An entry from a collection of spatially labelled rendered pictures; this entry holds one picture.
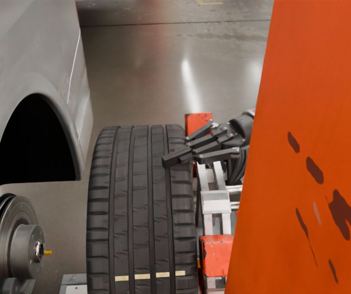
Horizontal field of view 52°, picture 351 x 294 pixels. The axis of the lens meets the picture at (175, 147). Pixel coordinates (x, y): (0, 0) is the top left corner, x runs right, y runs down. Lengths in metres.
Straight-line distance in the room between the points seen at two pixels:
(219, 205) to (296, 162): 0.67
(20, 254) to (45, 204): 1.39
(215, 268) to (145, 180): 0.24
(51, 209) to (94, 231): 1.63
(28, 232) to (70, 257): 1.08
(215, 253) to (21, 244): 0.55
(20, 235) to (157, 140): 0.46
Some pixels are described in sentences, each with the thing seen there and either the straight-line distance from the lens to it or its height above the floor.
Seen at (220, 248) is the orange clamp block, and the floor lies 1.12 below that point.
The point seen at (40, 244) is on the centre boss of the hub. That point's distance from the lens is 1.13.
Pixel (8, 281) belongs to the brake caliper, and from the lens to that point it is 1.03.
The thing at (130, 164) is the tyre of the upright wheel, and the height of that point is 1.17.
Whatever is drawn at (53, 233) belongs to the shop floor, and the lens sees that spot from 2.28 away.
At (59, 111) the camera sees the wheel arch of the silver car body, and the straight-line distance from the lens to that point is 1.18.
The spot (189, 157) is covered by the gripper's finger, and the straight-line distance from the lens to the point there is 0.81.
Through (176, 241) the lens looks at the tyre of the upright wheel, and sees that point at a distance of 0.77.
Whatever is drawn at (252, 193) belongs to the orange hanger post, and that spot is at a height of 1.55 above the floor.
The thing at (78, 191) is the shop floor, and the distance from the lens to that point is 2.47.
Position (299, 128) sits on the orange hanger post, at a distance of 0.17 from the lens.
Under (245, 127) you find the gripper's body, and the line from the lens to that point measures 0.86.
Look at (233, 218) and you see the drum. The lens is 1.06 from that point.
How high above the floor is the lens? 1.73
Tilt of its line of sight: 40 degrees down
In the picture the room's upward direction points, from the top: straight up
